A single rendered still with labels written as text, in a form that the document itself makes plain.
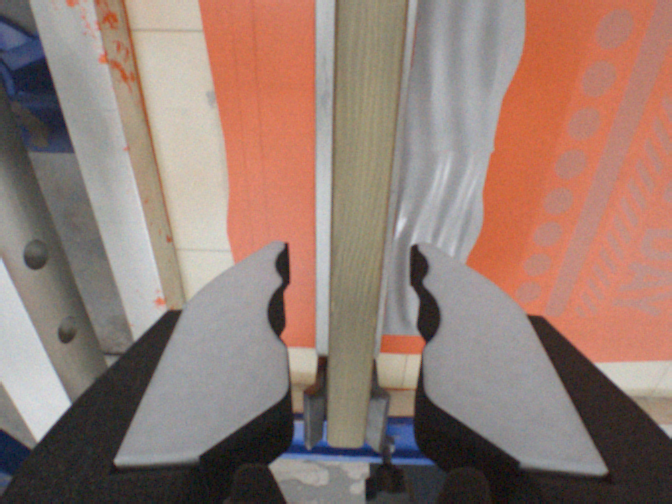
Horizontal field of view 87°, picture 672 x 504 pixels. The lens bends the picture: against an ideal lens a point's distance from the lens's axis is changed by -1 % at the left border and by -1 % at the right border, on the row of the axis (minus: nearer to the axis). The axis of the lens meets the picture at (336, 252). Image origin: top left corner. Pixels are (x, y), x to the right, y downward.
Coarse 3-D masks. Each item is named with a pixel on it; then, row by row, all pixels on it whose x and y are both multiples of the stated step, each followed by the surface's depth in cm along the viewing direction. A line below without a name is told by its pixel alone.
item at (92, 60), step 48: (48, 0) 20; (96, 0) 20; (48, 48) 21; (96, 48) 21; (96, 96) 22; (96, 144) 24; (144, 144) 26; (96, 192) 25; (144, 192) 26; (144, 240) 27; (144, 288) 29
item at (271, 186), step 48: (240, 144) 27; (288, 144) 27; (240, 192) 29; (288, 192) 29; (528, 192) 28; (240, 240) 31; (288, 240) 31; (480, 240) 30; (288, 288) 33; (288, 336) 36; (384, 336) 35; (576, 336) 35; (624, 336) 35
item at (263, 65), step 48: (240, 0) 23; (288, 0) 23; (528, 0) 22; (576, 0) 22; (240, 48) 24; (288, 48) 24; (528, 48) 23; (576, 48) 23; (240, 96) 25; (288, 96) 25; (528, 96) 25; (528, 144) 26
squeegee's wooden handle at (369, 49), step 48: (336, 0) 14; (384, 0) 14; (336, 48) 15; (384, 48) 15; (336, 96) 16; (384, 96) 15; (336, 144) 17; (384, 144) 16; (336, 192) 18; (384, 192) 18; (336, 240) 19; (384, 240) 19; (336, 288) 20; (336, 336) 22; (336, 384) 24; (336, 432) 26
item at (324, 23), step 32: (320, 0) 19; (416, 0) 19; (320, 32) 20; (320, 64) 21; (320, 96) 21; (320, 128) 22; (320, 160) 23; (320, 192) 24; (320, 224) 25; (320, 256) 27; (384, 256) 27; (320, 288) 28; (384, 288) 28; (320, 320) 30; (320, 352) 31
